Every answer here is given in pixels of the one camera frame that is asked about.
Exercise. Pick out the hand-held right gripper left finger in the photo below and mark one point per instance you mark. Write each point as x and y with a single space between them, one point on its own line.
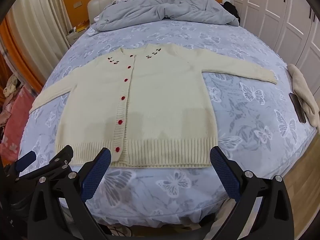
96 173

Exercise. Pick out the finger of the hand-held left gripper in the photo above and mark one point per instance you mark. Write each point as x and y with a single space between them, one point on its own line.
25 162
62 157

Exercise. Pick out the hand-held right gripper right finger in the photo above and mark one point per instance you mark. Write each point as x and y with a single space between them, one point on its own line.
225 173

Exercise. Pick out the cream knit cardigan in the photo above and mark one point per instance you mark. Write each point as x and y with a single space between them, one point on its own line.
155 100

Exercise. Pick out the pink floral blanket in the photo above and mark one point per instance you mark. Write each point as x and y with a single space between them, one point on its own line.
17 120

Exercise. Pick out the bed with butterfly sheet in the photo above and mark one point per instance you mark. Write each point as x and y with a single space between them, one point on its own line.
237 130

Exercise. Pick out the crumpled white cloth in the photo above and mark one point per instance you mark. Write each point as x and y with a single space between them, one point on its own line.
10 85

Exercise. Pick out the black phone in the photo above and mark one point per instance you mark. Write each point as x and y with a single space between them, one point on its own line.
297 107

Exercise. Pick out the orange curtain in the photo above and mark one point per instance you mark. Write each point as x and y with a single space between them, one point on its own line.
22 62

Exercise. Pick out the beige cloth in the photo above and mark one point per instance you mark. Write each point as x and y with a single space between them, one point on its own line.
303 90

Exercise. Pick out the white nightstand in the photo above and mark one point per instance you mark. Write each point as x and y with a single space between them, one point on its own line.
75 35

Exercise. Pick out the cream sheer curtain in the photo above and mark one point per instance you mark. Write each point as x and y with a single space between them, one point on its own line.
37 25

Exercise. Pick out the beige padded headboard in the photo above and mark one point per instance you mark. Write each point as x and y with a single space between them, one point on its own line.
105 5

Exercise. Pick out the black clothing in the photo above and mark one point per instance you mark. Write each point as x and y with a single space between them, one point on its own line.
231 10

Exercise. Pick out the grey-blue duvet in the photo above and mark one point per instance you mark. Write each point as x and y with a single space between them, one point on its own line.
170 7

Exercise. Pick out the wall switch plate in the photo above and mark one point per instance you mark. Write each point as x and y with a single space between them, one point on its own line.
77 4

